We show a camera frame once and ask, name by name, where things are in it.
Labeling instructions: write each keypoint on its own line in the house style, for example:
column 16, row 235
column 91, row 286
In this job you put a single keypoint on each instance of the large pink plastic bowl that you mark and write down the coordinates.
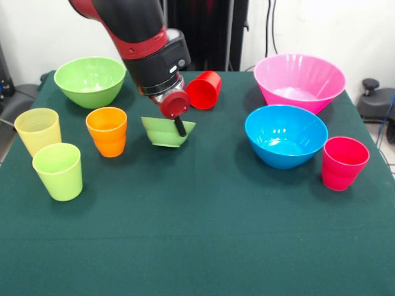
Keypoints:
column 299, row 77

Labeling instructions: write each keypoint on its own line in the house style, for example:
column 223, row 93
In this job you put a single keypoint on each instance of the large green plastic bowl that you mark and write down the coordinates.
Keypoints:
column 89, row 92

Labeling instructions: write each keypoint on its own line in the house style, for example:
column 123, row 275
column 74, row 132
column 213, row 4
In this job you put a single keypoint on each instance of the magenta plastic cup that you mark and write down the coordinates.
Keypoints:
column 344, row 166

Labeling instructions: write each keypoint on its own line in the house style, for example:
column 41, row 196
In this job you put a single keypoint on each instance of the dark green tablecloth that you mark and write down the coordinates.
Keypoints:
column 197, row 216

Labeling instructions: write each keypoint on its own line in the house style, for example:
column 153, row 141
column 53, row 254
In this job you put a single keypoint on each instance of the light green plastic cup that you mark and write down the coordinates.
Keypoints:
column 58, row 175

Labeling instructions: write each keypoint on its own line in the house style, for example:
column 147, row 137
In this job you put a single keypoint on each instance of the grey base with black knob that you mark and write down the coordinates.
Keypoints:
column 375, row 105

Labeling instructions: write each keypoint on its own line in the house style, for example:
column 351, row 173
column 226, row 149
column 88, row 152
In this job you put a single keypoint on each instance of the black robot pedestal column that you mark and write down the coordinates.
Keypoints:
column 216, row 37

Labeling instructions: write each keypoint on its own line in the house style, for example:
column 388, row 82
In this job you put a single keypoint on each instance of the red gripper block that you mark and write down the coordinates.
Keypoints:
column 174, row 105

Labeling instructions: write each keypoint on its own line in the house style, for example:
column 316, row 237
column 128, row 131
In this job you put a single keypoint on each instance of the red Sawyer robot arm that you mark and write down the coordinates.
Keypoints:
column 148, row 68

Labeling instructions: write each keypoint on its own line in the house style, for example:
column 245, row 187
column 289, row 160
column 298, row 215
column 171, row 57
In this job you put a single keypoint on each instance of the small green plastic bowl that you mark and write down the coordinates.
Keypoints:
column 163, row 134

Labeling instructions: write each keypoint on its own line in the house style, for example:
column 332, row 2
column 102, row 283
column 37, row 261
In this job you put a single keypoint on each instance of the blue plastic bowl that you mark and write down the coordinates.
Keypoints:
column 287, row 135

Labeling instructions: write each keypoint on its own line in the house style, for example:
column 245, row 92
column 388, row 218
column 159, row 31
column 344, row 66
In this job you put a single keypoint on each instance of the grey rounded base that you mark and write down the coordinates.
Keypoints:
column 18, row 98

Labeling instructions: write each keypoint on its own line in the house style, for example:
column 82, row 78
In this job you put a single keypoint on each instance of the red plastic cup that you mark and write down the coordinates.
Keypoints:
column 205, row 92

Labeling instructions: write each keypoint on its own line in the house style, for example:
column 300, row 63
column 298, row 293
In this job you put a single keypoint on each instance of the yellow plastic cup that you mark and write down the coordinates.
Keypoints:
column 37, row 129

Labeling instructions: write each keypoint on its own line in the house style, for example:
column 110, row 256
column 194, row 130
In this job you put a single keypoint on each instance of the black equipment box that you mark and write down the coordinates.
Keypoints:
column 4, row 80

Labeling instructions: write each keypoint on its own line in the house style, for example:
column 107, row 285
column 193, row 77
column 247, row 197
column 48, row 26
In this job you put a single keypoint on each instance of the orange plastic cup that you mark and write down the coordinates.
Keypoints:
column 106, row 138

